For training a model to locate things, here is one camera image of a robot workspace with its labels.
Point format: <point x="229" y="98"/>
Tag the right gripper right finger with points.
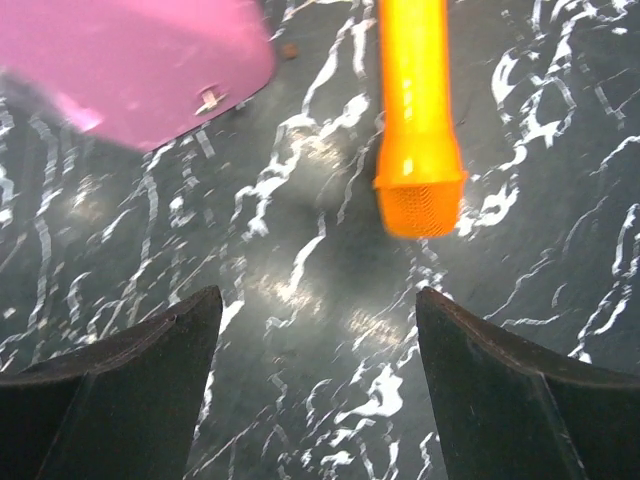
<point x="508" y="408"/>

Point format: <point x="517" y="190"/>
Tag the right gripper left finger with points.
<point x="121" y="408"/>

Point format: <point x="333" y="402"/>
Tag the orange microphone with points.
<point x="420" y="176"/>

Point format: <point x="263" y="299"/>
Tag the pink microphone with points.
<point x="136" y="73"/>

